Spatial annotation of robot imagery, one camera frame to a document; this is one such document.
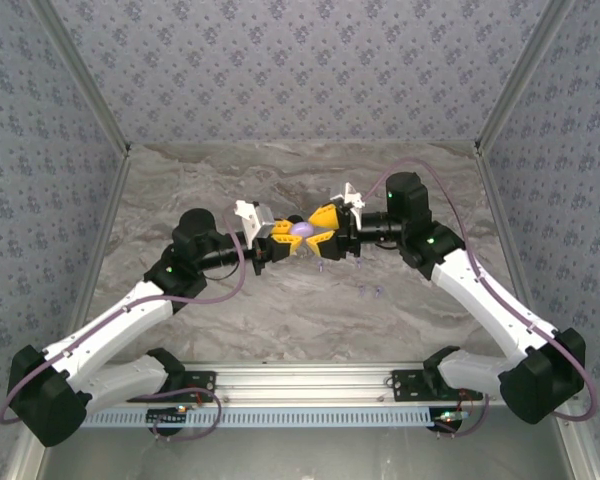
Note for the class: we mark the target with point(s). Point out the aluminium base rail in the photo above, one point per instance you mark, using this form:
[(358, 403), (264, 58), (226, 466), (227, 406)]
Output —
[(305, 382)]

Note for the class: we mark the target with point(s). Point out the aluminium corner post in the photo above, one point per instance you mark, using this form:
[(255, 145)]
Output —
[(522, 75), (86, 75)]

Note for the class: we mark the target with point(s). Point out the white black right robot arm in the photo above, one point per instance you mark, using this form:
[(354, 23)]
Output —
[(480, 295)]

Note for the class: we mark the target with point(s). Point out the lavender earbud charging case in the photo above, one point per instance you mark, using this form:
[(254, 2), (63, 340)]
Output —
[(302, 230)]

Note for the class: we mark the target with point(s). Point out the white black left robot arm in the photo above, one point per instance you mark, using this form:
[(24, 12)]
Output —
[(110, 325)]

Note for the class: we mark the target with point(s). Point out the aluminium table edge rail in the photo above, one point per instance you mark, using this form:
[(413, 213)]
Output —
[(305, 143)]

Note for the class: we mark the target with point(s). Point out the small circuit board with LED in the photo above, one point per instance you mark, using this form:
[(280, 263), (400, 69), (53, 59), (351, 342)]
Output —
[(450, 416), (167, 414)]

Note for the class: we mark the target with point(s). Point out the aluminium lower frame post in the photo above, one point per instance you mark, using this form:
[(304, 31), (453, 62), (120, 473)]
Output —
[(580, 445), (25, 470)]

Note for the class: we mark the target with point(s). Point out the aluminium side rail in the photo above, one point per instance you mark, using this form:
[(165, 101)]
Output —
[(501, 225), (102, 250)]

